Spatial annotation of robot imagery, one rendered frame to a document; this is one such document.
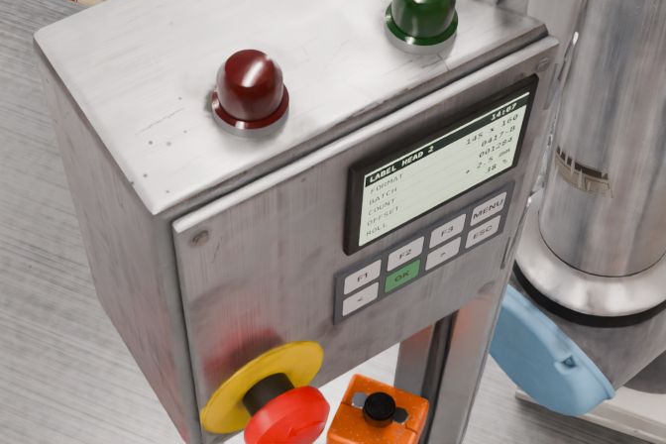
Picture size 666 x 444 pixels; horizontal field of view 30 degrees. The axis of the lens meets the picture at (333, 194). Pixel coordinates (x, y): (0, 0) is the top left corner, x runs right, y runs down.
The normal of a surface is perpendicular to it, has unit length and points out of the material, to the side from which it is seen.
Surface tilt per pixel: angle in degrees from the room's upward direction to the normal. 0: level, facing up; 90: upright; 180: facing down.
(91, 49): 0
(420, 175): 90
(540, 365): 96
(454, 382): 90
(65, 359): 0
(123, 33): 0
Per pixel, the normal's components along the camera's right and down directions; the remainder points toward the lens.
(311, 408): 0.71, 0.04
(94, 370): 0.03, -0.57
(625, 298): 0.08, 0.08
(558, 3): -0.38, 0.76
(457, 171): 0.54, 0.70
